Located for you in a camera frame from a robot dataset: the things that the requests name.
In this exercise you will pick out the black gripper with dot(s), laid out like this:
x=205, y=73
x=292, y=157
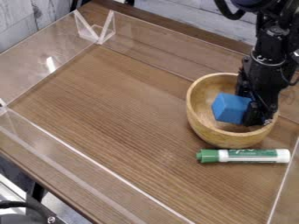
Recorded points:
x=263, y=76

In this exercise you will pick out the blue foam block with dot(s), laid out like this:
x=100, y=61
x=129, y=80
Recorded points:
x=229, y=107

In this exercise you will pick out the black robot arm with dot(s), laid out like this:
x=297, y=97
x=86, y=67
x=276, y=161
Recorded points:
x=276, y=25

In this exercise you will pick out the brown wooden bowl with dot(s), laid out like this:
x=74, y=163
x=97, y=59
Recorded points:
x=220, y=134

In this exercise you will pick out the green Expo marker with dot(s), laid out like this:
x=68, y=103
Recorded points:
x=244, y=155

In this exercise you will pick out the clear acrylic tray wall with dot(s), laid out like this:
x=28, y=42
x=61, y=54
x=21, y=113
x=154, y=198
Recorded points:
x=96, y=91

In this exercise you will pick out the black metal bracket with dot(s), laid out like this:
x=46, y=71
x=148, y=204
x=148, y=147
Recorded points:
x=48, y=216

